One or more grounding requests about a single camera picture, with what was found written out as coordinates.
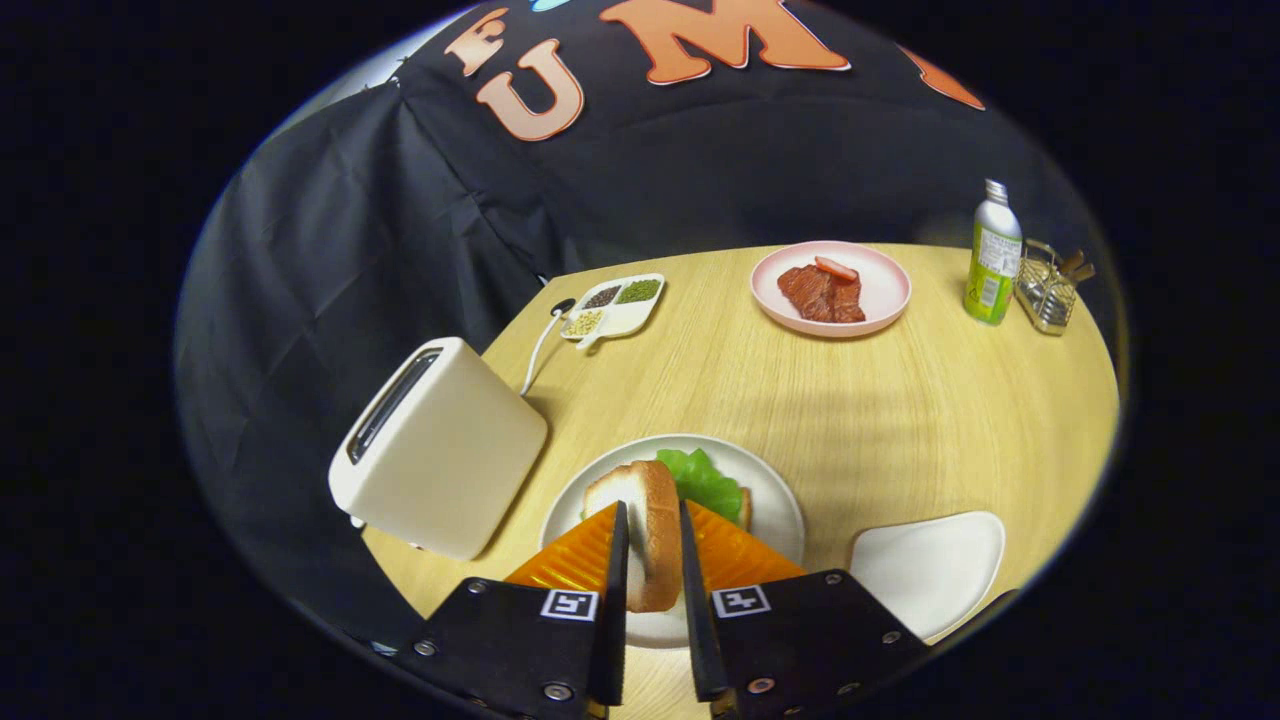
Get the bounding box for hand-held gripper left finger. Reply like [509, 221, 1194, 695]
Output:
[395, 500, 631, 720]

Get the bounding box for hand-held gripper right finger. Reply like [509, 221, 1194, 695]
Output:
[678, 499, 931, 720]

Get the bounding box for bread slice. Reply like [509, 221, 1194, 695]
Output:
[583, 460, 683, 614]

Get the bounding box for round white plate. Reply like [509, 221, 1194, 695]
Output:
[540, 433, 807, 651]

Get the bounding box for green lettuce leaf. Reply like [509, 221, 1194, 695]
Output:
[655, 447, 746, 525]

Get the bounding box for white curved plate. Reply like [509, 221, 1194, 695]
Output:
[848, 511, 1006, 644]

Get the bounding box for white toaster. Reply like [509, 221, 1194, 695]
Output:
[328, 336, 549, 561]

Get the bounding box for white divided dish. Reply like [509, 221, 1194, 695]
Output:
[560, 273, 666, 351]

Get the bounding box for red meat slice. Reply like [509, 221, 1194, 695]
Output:
[777, 263, 867, 324]

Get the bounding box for pink plate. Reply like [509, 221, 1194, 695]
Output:
[750, 241, 912, 338]

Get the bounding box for silver bottle with green label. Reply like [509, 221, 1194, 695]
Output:
[963, 179, 1024, 326]

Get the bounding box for black backdrop cloth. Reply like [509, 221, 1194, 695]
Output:
[172, 0, 1126, 651]

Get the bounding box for white toaster cable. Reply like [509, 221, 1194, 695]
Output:
[520, 310, 561, 396]

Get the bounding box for metal wire basket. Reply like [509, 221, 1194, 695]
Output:
[1014, 240, 1079, 336]

